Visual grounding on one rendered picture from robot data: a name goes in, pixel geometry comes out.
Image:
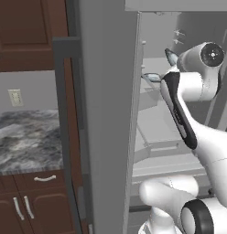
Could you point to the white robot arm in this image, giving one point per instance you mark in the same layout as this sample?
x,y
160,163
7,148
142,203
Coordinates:
x,y
210,146

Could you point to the grey fridge door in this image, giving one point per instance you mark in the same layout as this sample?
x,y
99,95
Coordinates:
x,y
109,122

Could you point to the grey fridge body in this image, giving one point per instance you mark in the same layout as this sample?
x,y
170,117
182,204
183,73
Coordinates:
x,y
161,146

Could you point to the blue-grey fish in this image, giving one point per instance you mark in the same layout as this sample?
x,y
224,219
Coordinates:
x,y
152,77

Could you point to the brown base cupboard door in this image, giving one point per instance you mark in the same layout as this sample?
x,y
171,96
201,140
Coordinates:
x,y
49,213
5,216

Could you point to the brown drawer front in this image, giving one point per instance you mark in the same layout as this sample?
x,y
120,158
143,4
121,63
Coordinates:
x,y
27,182

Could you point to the beige wall outlet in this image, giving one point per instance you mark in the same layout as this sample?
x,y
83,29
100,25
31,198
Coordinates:
x,y
15,97

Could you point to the brown wall cupboard door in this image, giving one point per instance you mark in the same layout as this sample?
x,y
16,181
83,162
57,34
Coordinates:
x,y
27,30

